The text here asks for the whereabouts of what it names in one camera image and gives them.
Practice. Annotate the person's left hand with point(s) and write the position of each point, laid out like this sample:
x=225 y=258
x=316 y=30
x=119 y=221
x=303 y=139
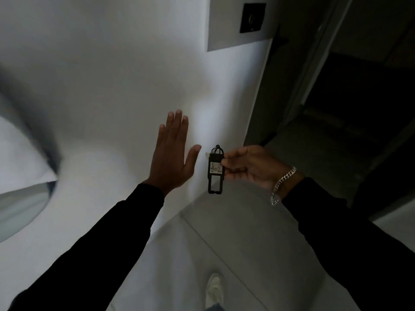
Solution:
x=168 y=165

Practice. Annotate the person's right hand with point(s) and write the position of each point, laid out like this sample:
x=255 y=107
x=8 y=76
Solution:
x=256 y=166

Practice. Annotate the person's right fingers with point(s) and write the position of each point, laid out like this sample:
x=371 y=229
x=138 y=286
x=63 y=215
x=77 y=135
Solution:
x=238 y=165

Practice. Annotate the person's left middle finger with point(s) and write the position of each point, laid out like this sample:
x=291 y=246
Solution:
x=174 y=127

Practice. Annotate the person's left thumb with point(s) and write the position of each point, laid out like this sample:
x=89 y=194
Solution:
x=194 y=157

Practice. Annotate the black key fob tag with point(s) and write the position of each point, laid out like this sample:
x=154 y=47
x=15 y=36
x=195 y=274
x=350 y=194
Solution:
x=215 y=173

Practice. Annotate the person's right forearm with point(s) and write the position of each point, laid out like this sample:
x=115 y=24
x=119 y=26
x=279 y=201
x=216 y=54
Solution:
x=353 y=249

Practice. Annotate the person's left forearm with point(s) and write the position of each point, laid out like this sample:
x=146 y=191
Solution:
x=87 y=252

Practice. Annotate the white shoe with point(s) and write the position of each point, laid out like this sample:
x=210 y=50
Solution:
x=214 y=289

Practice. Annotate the black card reader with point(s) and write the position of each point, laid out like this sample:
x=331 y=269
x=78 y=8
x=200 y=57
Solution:
x=252 y=17

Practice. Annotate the white round basin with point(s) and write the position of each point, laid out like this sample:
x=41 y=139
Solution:
x=22 y=178

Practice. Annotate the grey wall panel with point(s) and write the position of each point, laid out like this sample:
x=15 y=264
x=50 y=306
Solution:
x=240 y=22

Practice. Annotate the dark door frame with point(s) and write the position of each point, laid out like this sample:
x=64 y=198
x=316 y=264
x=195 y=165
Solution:
x=311 y=61

